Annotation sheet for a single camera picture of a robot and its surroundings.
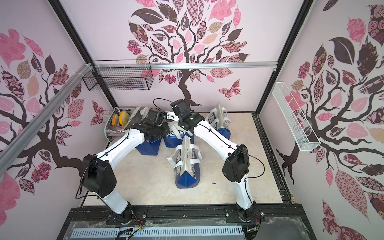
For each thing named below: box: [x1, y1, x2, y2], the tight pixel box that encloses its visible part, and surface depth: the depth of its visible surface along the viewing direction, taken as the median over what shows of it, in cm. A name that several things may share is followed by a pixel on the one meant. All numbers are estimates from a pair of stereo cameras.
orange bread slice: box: [111, 114, 119, 126], surface depth 92 cm
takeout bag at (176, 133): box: [163, 120, 195, 148], surface depth 89 cm
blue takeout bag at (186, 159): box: [167, 136, 203, 189], surface depth 76 cm
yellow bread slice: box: [119, 111, 130, 127], surface depth 92 cm
